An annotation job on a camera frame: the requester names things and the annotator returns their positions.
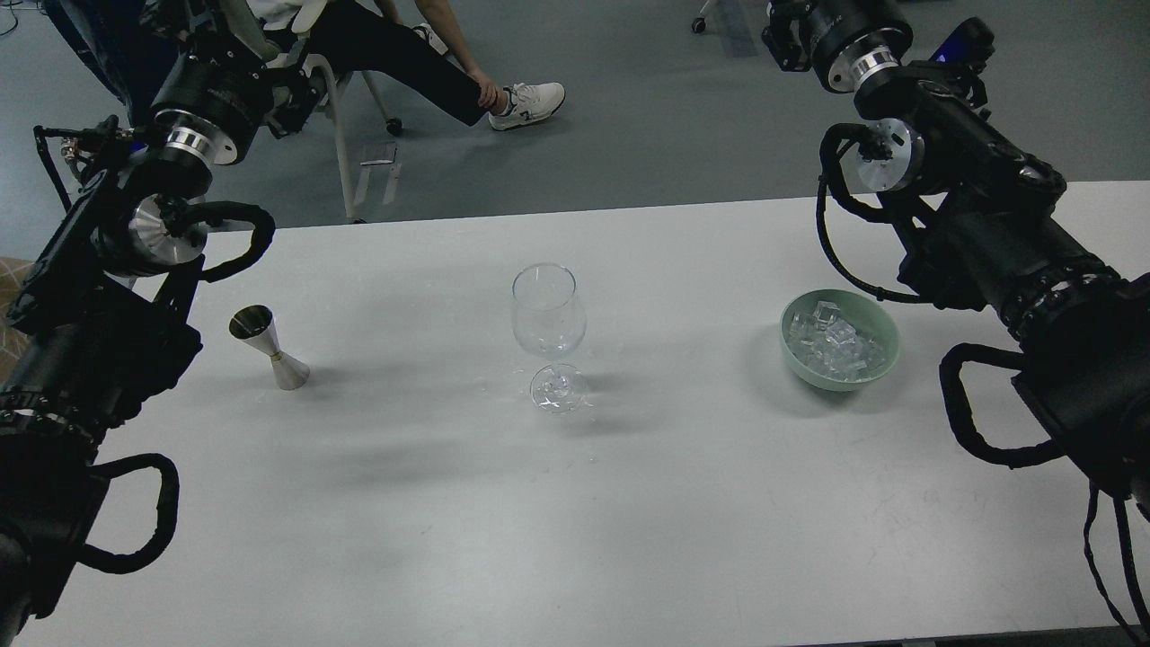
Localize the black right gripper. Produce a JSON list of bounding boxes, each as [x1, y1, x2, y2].
[[761, 1, 915, 93]]

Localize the clear wine glass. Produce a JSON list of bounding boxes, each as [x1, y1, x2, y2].
[[512, 262, 588, 413]]

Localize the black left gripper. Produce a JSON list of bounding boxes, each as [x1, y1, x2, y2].
[[150, 1, 327, 165]]

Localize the beige checkered sofa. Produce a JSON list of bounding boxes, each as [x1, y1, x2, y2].
[[1, 257, 32, 384]]

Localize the green bowl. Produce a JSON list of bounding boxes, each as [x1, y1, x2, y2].
[[779, 288, 902, 393]]

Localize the grey office chair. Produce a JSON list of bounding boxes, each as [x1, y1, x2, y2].
[[265, 1, 405, 224]]

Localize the dark blue jacket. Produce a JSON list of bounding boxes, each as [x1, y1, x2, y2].
[[43, 1, 178, 128]]

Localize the seated person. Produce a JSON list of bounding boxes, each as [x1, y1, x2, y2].
[[302, 1, 566, 131]]

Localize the clear ice cubes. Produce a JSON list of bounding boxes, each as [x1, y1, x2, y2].
[[782, 299, 889, 382]]

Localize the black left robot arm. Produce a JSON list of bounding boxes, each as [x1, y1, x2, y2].
[[3, 1, 279, 644]]

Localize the steel cocktail jigger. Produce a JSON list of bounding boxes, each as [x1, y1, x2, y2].
[[227, 306, 311, 392]]

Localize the white chair caster leg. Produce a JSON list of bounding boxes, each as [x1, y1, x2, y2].
[[690, 0, 718, 34]]

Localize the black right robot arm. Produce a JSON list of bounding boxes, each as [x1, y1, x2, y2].
[[761, 1, 1149, 646]]

